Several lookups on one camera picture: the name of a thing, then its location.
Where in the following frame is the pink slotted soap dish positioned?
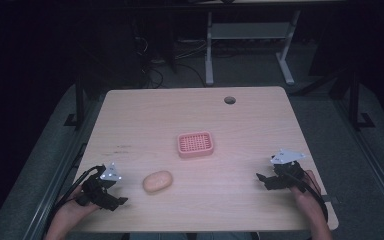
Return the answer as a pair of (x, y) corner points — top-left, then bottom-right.
(176, 130), (215, 159)

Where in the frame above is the tangle of floor cables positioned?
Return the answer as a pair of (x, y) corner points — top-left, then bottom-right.
(133, 35), (208, 88)

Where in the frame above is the person's left hand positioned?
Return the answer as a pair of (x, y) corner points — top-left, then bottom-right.
(57, 185), (101, 223)

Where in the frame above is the white metal desk frame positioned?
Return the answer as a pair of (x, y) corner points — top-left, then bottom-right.
(204, 9), (302, 87)

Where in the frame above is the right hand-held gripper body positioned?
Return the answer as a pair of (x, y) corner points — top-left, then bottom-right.
(269, 148), (307, 193)

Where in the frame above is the beige oval soap bar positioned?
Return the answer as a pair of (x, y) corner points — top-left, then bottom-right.
(142, 170), (174, 194)

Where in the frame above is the black metal stand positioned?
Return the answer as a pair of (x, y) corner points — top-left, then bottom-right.
(63, 74), (88, 130)
(346, 70), (377, 132)

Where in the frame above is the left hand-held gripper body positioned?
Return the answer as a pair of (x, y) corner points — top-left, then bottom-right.
(76, 162), (123, 206)

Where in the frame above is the person's right hand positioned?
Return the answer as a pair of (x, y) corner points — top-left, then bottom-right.
(289, 169), (325, 210)

